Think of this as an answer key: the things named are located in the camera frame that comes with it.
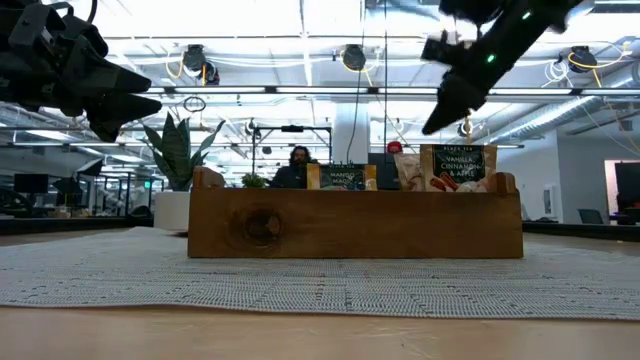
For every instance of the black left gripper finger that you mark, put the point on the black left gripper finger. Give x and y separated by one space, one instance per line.
115 80
120 112

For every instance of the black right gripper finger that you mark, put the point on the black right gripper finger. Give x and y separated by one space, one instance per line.
457 97

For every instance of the beige tea packet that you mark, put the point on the beige tea packet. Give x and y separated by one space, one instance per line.
457 165
407 172

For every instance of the orange tea packet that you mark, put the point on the orange tea packet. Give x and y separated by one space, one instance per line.
342 177

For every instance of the wooden three-compartment tray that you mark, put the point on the wooden three-compartment tray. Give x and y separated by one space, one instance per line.
350 225

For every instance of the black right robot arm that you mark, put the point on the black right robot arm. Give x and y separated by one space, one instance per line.
470 9

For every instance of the snake plant in white pot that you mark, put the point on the snake plant in white pot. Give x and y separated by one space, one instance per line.
175 150

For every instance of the person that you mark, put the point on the person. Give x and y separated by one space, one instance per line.
295 177
394 147

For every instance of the ceiling strip light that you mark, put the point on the ceiling strip light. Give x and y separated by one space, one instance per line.
320 90

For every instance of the small green plant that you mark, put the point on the small green plant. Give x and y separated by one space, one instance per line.
253 180

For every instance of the black office chair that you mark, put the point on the black office chair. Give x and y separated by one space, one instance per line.
590 216

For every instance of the grey woven mat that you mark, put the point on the grey woven mat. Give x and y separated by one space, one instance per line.
320 285

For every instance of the silver ventilation duct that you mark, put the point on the silver ventilation duct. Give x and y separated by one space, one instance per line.
550 117

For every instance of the black aluminium table frame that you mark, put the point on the black aluminium table frame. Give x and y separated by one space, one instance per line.
75 226

